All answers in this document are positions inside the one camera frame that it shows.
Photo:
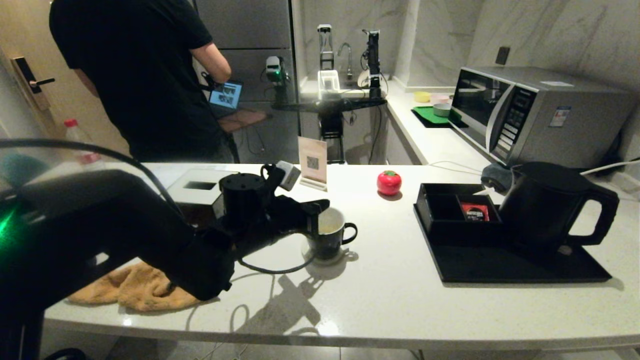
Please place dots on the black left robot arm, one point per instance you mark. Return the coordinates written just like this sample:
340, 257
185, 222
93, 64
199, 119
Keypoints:
100, 225

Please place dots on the pink bowl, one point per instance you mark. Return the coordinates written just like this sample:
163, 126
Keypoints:
439, 98

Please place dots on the brown stool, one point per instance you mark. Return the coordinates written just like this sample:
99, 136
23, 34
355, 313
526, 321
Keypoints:
245, 120

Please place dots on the red tomato-shaped timer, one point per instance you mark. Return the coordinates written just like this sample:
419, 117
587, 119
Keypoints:
389, 183

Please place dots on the plastic bottle red cap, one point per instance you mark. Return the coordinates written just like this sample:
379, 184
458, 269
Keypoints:
75, 135

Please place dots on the QR code sign stand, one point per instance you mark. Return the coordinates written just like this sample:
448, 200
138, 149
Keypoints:
312, 160

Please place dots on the black compartment sachet box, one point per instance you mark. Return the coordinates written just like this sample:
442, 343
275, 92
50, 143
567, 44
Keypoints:
445, 230

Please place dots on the clear blender jug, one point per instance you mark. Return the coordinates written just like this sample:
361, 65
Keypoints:
325, 45

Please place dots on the white rack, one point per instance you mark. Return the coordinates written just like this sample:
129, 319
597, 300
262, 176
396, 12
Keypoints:
328, 81

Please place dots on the tan wooden door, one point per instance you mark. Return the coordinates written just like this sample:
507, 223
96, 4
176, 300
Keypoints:
30, 40

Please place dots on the person in black shirt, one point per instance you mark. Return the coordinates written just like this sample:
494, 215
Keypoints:
140, 75

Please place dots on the green tray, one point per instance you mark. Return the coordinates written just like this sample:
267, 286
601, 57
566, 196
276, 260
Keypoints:
427, 115

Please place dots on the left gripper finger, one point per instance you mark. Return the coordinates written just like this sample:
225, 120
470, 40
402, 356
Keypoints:
314, 210
320, 202

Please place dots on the black mug white inside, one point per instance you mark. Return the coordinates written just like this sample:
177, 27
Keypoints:
335, 245

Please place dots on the grey folded cloth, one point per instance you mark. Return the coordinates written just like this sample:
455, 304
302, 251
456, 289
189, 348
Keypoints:
495, 175

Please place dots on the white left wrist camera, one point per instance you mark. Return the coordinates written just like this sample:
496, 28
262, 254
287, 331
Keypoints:
288, 175

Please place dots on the red coffee sachet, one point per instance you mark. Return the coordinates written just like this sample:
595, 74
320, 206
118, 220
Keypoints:
475, 212

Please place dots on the grey bowl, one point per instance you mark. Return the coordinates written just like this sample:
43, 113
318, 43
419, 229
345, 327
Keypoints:
442, 109

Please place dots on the black wall socket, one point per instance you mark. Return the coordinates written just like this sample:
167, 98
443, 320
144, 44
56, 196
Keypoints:
503, 55

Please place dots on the orange microfiber cloth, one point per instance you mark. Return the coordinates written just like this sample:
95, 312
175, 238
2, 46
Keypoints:
135, 290

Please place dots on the black stand-mounted robot arm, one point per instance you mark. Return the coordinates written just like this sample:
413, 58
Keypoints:
372, 55

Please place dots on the black electric kettle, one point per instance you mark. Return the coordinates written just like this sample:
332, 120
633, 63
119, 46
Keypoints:
542, 205

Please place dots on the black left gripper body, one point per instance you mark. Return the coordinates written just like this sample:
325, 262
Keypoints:
290, 217

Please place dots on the grey tall cabinet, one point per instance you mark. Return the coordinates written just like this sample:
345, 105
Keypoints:
255, 30

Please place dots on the green-lit camera device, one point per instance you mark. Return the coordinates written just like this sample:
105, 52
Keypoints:
274, 69

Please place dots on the chrome sink faucet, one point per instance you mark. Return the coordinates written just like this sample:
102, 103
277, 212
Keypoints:
349, 62

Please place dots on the yellow bowl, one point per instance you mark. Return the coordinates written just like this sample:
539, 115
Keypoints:
422, 96

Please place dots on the black round pedestal table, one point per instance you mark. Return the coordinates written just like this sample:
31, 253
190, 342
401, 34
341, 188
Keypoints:
330, 104

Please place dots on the teal round object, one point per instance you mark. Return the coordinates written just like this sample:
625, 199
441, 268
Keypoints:
20, 167

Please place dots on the silver microwave oven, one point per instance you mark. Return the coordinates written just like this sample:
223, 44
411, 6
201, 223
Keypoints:
550, 125

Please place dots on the black rectangular serving tray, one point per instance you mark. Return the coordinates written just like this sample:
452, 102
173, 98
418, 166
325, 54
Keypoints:
480, 265

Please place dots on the black glossy tissue box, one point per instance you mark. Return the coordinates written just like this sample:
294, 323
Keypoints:
210, 177

